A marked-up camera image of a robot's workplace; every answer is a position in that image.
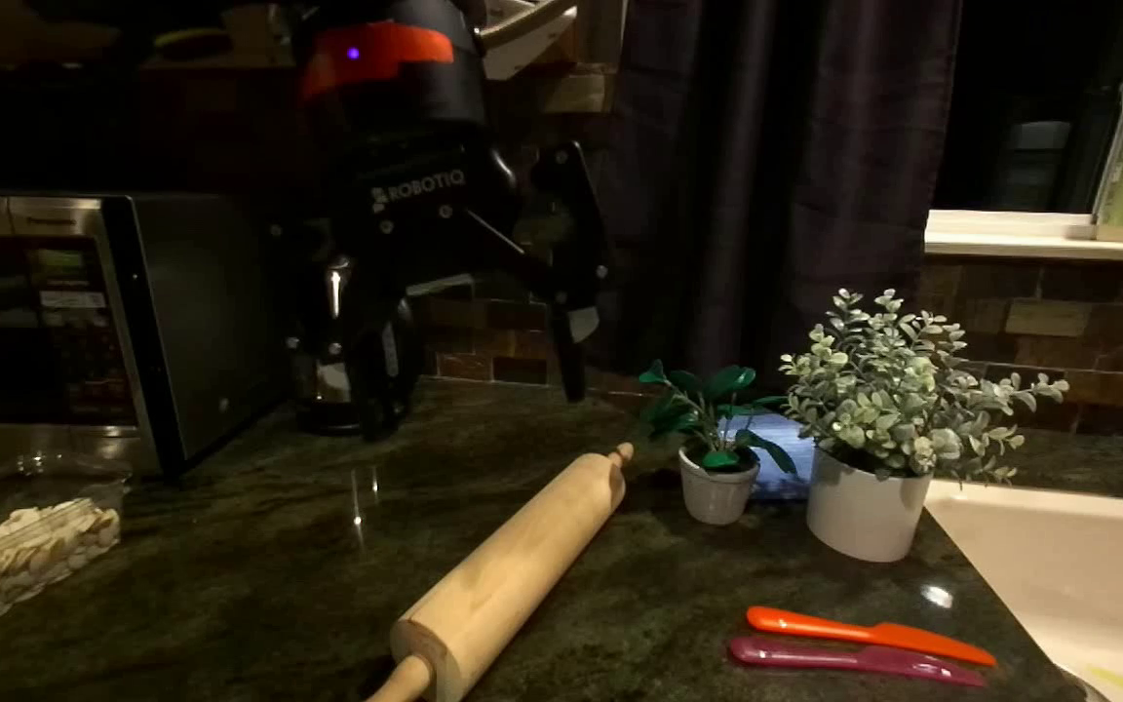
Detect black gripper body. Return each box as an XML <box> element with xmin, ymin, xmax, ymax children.
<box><xmin>320</xmin><ymin>119</ymin><xmax>522</xmax><ymax>305</ymax></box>

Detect wooden rolling pin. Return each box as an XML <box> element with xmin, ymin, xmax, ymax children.
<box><xmin>366</xmin><ymin>443</ymin><xmax>634</xmax><ymax>702</ymax></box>

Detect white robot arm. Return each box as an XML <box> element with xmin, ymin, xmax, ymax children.
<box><xmin>285</xmin><ymin>0</ymin><xmax>606</xmax><ymax>438</ymax></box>

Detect stainless steel electric kettle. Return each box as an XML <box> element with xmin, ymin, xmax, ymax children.
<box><xmin>285</xmin><ymin>252</ymin><xmax>363</xmax><ymax>438</ymax></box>

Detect dark curtain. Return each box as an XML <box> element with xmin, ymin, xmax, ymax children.
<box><xmin>604</xmin><ymin>0</ymin><xmax>964</xmax><ymax>373</ymax></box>

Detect small green potted plant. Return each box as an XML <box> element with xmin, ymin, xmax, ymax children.
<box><xmin>634</xmin><ymin>362</ymin><xmax>781</xmax><ymax>528</ymax></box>

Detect stainless steel microwave oven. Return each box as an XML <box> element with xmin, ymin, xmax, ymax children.
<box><xmin>0</xmin><ymin>192</ymin><xmax>285</xmax><ymax>470</ymax></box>

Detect large pale potted plant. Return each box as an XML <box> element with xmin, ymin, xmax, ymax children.
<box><xmin>781</xmin><ymin>290</ymin><xmax>1068</xmax><ymax>560</ymax></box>

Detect white window sill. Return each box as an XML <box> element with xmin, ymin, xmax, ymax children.
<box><xmin>922</xmin><ymin>212</ymin><xmax>1123</xmax><ymax>260</ymax></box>

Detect pale food pieces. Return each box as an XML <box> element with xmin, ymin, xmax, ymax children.
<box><xmin>0</xmin><ymin>499</ymin><xmax>119</xmax><ymax>599</ymax></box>

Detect purple plastic knife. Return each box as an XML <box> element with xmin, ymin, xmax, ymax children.
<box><xmin>726</xmin><ymin>635</ymin><xmax>985</xmax><ymax>686</ymax></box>

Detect orange plastic knife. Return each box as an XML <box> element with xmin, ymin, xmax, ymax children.
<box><xmin>743</xmin><ymin>606</ymin><xmax>998</xmax><ymax>668</ymax></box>

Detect white sink basin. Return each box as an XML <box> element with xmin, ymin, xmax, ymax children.
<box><xmin>926</xmin><ymin>483</ymin><xmax>1123</xmax><ymax>702</ymax></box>

